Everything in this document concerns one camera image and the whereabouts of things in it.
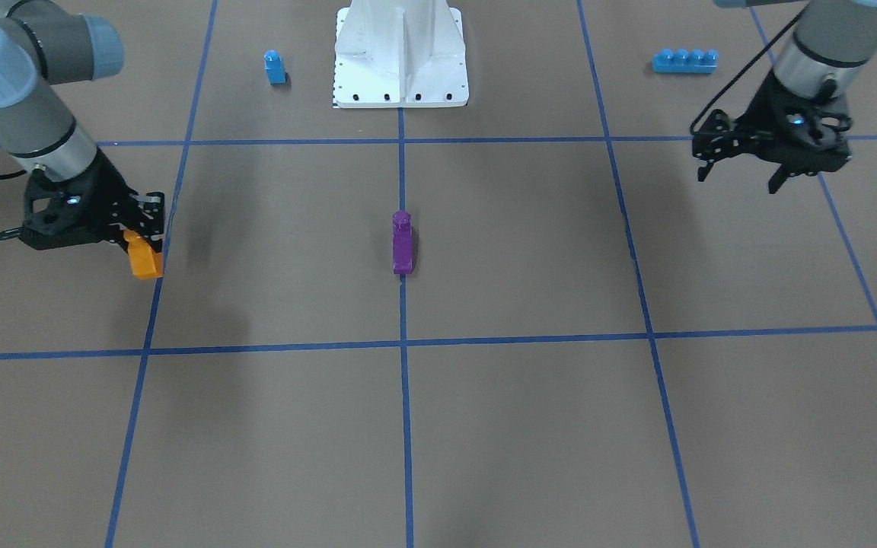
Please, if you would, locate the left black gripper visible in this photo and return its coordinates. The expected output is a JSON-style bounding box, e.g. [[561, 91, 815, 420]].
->
[[691, 70, 852, 195]]

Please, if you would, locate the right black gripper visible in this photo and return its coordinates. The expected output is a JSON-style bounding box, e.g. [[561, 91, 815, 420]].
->
[[18, 149, 166, 253]]

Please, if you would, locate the orange trapezoid block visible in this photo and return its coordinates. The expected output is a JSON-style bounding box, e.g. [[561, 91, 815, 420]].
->
[[123, 230, 164, 280]]

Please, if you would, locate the purple trapezoid block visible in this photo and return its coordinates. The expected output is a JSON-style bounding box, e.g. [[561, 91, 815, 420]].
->
[[392, 209, 414, 276]]

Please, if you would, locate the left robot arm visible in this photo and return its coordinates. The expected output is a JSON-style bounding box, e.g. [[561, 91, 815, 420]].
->
[[690, 1, 877, 194]]

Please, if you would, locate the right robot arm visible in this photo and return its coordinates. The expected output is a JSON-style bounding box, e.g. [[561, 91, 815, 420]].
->
[[0, 1, 166, 254]]

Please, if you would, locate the long blue block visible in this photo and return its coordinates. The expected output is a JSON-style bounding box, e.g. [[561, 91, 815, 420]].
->
[[651, 48, 719, 74]]

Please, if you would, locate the small blue block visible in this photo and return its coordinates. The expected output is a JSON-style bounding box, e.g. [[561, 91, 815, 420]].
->
[[263, 49, 288, 84]]

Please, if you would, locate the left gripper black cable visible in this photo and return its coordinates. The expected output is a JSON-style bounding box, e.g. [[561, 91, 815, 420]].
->
[[688, 8, 805, 138]]

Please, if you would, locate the white camera stand pedestal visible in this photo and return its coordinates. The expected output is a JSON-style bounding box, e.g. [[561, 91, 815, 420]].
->
[[332, 1, 470, 109]]

